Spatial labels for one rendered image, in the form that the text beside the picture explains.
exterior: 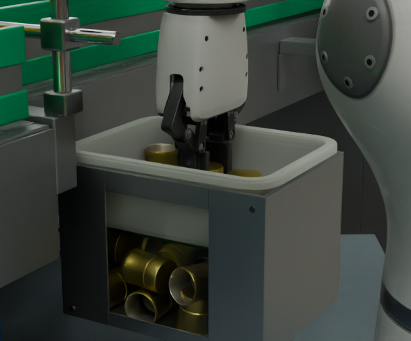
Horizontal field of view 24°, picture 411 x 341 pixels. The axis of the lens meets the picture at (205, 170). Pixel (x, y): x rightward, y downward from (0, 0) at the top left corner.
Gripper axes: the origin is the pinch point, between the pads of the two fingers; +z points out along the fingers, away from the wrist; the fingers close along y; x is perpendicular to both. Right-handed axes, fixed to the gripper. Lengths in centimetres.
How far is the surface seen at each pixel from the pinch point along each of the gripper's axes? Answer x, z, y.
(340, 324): 6.1, 23.6, -20.3
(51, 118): -6.3, -6.8, 15.1
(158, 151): -8.8, 1.1, -4.6
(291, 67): -17, 0, -52
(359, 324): 8.0, 23.6, -21.5
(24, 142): -5.8, -5.7, 19.1
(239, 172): 3.9, 0.2, 0.2
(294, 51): -15, -3, -49
